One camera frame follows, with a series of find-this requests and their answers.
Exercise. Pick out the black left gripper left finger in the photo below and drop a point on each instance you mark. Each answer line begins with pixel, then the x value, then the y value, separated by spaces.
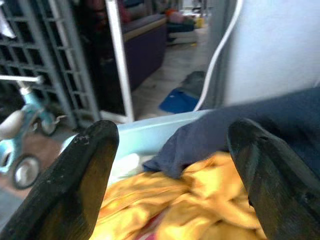
pixel 65 185

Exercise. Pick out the grey floor rag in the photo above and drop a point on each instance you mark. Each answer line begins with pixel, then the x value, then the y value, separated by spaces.
pixel 196 81

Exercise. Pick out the blue floor mat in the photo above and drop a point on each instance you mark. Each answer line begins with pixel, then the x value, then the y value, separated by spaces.
pixel 178 101

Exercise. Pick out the light blue kids tricycle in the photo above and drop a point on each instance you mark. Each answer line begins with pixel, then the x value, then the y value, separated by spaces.
pixel 22 140

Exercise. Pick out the light blue plastic laundry basket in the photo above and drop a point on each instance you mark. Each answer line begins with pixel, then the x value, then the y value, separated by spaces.
pixel 142 135

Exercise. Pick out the grey metal lattice gate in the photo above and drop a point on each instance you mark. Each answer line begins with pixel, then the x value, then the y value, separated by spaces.
pixel 47 60

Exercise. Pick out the white washing machine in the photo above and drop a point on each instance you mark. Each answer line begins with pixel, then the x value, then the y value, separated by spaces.
pixel 270 50

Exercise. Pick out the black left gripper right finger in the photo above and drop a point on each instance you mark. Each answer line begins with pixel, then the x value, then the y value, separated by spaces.
pixel 275 185

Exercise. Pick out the white door frame post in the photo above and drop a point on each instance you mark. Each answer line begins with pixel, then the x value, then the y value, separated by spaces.
pixel 121 60

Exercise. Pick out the dark blue cloth garment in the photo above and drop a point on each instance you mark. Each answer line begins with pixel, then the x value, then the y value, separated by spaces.
pixel 225 135

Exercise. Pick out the yellow cloth garment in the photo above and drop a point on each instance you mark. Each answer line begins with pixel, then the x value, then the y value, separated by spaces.
pixel 180 205

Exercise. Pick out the dark purple sofa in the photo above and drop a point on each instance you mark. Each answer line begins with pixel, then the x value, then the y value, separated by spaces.
pixel 143 47

